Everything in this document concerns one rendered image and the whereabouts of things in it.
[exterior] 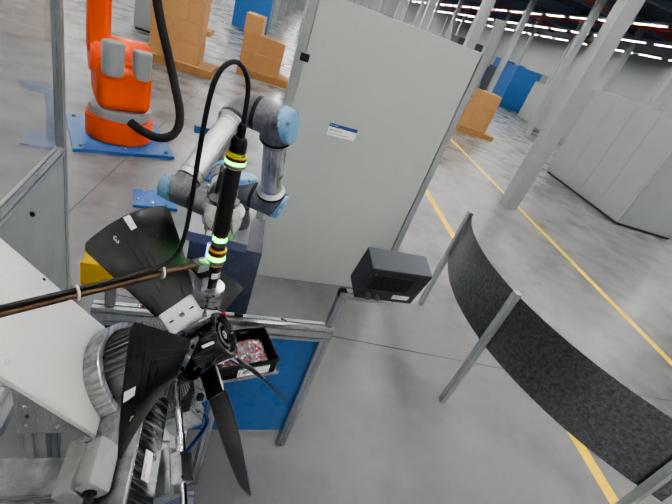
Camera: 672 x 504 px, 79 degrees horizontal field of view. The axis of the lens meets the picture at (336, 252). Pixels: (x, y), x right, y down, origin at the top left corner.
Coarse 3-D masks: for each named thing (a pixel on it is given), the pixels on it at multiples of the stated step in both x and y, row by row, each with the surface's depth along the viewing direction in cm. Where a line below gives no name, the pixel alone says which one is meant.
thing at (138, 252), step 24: (144, 216) 93; (168, 216) 98; (96, 240) 83; (144, 240) 91; (168, 240) 96; (120, 264) 87; (144, 264) 91; (144, 288) 91; (168, 288) 94; (192, 288) 99
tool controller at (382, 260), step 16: (368, 256) 153; (384, 256) 154; (400, 256) 157; (416, 256) 161; (352, 272) 165; (368, 272) 151; (384, 272) 150; (400, 272) 152; (416, 272) 155; (368, 288) 156; (384, 288) 157; (400, 288) 158; (416, 288) 160
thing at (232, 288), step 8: (192, 272) 121; (192, 280) 118; (224, 280) 127; (232, 280) 131; (224, 288) 122; (232, 288) 126; (240, 288) 130; (200, 296) 113; (224, 296) 118; (232, 296) 121; (200, 304) 110; (216, 304) 112; (224, 304) 115
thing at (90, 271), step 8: (88, 256) 129; (80, 264) 126; (88, 264) 126; (96, 264) 127; (80, 272) 128; (88, 272) 128; (96, 272) 129; (104, 272) 129; (80, 280) 129; (88, 280) 130; (96, 280) 130
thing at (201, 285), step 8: (200, 264) 94; (208, 264) 95; (200, 272) 95; (208, 272) 96; (200, 280) 97; (208, 280) 98; (200, 288) 98; (216, 288) 102; (208, 296) 100; (216, 296) 101
